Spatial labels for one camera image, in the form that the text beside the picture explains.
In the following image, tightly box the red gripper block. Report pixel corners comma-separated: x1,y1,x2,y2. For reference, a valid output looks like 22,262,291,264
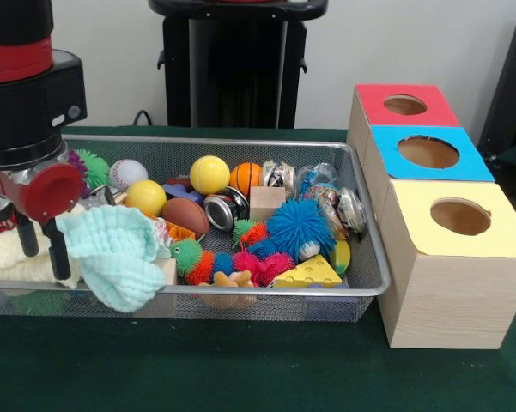
0,162,87,282

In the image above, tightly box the mint knitted cloth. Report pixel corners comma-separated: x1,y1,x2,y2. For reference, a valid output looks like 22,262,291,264
55,204,173,313

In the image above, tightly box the brown bear plush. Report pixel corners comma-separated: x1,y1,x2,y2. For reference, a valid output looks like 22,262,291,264
197,269,258,310

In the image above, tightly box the shallow metal mesh bin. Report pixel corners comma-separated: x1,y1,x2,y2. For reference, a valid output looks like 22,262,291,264
0,133,391,324

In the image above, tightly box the cream knitted cloth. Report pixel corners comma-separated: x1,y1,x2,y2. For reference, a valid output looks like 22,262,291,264
0,205,87,289

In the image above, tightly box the white mini baseball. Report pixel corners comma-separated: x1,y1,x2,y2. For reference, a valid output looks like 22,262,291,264
108,159,149,191

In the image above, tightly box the yellow ball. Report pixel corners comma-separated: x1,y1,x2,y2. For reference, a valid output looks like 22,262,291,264
189,155,232,196
124,179,167,217

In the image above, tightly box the brown mini football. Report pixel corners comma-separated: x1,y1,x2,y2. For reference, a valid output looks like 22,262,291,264
161,197,210,236

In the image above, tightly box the multicolour spiky caterpillar toy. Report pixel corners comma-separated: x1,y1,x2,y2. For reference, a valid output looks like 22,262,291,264
232,219,295,287
169,238,263,288

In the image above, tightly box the orange mini basketball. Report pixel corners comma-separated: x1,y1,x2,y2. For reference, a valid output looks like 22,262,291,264
230,162,264,199

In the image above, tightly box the dark green table cloth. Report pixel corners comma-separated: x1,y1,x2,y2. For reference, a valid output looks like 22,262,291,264
0,124,516,412

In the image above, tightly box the blue spiky rubber ball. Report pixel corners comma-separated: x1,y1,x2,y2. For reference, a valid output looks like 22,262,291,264
266,197,337,263

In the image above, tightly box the yellow cheese wedge toy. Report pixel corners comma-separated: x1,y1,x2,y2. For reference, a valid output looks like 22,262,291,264
273,254,343,289

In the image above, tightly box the green cloth side table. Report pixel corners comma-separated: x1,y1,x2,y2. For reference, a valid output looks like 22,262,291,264
495,136,516,173

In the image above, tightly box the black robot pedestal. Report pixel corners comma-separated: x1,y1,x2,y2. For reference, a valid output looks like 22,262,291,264
148,0,330,129

